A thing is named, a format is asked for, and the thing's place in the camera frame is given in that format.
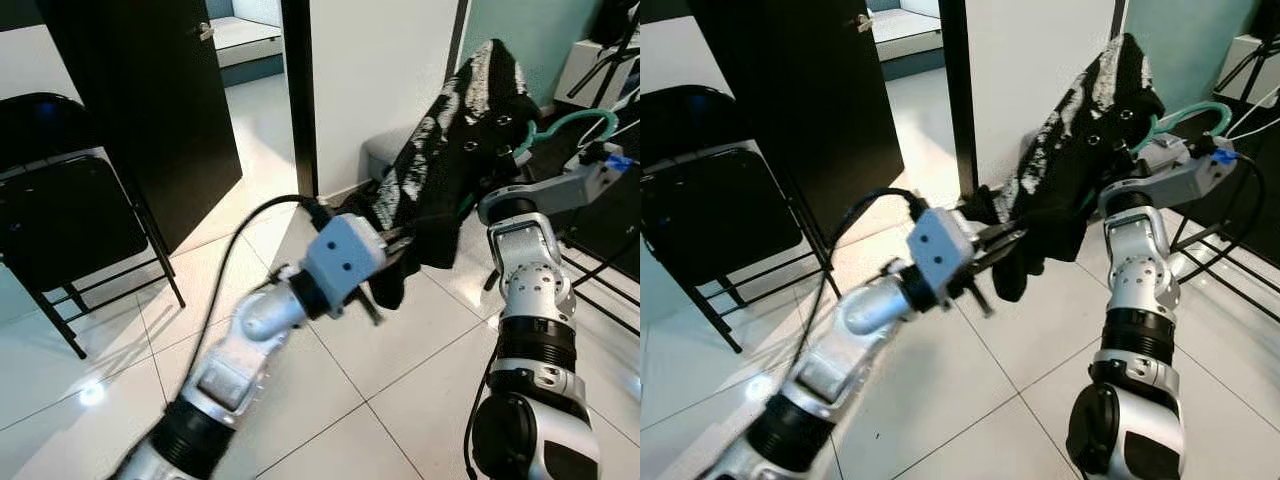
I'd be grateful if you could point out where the dark blue carpet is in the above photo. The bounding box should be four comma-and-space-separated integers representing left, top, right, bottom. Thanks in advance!
1170, 95, 1280, 246

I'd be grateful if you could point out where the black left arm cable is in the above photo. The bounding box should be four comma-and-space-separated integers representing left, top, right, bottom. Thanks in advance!
790, 187, 936, 381
183, 193, 336, 401

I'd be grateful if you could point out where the black door frame post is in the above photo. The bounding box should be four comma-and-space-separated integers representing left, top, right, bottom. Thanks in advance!
938, 0, 979, 196
282, 0, 319, 198

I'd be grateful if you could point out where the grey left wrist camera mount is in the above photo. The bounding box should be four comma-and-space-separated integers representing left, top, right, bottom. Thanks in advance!
298, 212, 390, 303
903, 206, 978, 303

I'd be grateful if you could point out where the black tripod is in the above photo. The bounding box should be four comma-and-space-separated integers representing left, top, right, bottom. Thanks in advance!
568, 0, 641, 101
1213, 0, 1280, 101

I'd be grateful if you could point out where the black door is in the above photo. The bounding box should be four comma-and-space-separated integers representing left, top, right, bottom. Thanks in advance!
40, 0, 243, 256
690, 0, 906, 251

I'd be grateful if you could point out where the white mattress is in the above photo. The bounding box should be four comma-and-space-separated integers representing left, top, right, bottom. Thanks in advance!
210, 15, 286, 86
870, 8, 943, 81

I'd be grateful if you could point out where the teal plastic hanger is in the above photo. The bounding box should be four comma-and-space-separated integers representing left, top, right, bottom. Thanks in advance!
1135, 101, 1233, 161
512, 107, 617, 161

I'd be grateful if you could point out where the black garment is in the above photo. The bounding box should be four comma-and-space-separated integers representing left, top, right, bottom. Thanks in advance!
975, 33, 1166, 303
340, 38, 543, 311

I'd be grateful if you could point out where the black metal clothes rack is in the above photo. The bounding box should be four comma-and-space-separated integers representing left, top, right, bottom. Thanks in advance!
545, 225, 641, 336
1165, 215, 1280, 301

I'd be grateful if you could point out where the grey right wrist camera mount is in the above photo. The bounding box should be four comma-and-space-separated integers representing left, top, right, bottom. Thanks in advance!
1165, 140, 1238, 198
572, 143, 633, 196

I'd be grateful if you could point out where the white cabinet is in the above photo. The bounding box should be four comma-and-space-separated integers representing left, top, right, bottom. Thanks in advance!
553, 38, 641, 113
1215, 35, 1280, 101

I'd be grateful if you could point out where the grey padded stool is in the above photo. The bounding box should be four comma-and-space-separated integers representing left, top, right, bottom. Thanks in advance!
362, 128, 403, 183

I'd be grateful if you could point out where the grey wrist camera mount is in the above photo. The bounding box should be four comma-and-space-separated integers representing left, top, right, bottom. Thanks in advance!
1165, 140, 1238, 198
572, 143, 633, 196
903, 206, 978, 303
298, 212, 390, 303

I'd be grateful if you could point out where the black folding chair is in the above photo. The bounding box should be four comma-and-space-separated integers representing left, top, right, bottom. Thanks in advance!
640, 85, 841, 353
0, 92, 187, 359

